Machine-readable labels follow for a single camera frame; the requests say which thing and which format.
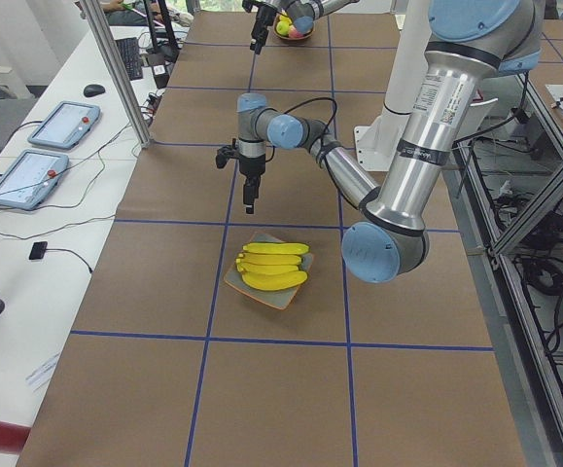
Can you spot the small black box device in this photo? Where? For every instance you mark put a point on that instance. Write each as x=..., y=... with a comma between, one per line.
x=38, y=250

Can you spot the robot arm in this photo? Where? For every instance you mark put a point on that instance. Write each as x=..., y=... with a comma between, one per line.
x=303, y=14
x=469, y=41

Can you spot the green apple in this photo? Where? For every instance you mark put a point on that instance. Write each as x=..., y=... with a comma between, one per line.
x=283, y=26

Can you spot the upper blue teach pendant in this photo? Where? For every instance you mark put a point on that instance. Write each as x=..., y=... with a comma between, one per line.
x=65, y=126

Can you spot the pink red apple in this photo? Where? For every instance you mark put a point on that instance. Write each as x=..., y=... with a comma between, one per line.
x=295, y=34

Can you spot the black computer mouse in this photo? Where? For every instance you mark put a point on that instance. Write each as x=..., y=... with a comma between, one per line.
x=93, y=90

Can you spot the blue teach pendant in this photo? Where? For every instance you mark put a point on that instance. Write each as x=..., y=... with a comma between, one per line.
x=31, y=178
x=65, y=126

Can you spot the yellow banana basket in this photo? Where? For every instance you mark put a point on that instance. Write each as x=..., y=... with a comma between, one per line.
x=276, y=248

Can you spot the aluminium frame column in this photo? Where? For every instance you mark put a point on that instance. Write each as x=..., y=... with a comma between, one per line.
x=106, y=44

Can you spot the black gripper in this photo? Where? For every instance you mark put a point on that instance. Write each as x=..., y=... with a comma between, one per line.
x=263, y=16
x=250, y=166

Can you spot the lower blue teach pendant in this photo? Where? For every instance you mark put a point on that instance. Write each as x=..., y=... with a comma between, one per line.
x=31, y=178

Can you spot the brown wicker basket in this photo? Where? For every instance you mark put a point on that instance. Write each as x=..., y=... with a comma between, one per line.
x=287, y=38

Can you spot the black keyboard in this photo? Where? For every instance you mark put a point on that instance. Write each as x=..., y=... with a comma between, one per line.
x=129, y=52

